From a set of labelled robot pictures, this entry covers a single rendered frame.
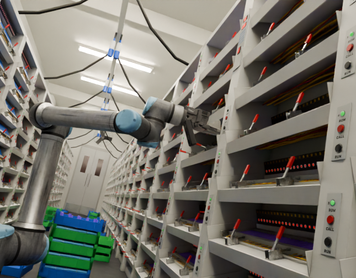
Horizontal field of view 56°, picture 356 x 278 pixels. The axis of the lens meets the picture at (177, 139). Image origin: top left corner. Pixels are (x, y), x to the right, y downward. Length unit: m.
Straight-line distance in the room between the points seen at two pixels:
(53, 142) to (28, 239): 0.46
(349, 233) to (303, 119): 0.33
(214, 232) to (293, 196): 0.52
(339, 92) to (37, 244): 1.39
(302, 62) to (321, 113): 0.22
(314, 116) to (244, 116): 0.57
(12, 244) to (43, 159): 0.40
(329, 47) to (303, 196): 0.38
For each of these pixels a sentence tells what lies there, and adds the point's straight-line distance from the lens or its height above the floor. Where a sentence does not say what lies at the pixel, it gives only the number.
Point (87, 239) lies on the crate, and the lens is 2.30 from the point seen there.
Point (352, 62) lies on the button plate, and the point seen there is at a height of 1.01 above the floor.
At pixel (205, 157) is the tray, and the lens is 1.60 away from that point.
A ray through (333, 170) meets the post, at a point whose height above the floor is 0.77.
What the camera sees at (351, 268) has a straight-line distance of 0.71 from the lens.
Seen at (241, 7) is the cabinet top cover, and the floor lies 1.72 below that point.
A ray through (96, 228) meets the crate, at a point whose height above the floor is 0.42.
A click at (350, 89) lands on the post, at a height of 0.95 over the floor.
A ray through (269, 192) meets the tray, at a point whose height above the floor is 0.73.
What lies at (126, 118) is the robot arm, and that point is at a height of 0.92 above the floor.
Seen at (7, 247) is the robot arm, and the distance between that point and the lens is 1.61.
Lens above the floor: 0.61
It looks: 13 degrees up
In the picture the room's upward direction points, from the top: 13 degrees clockwise
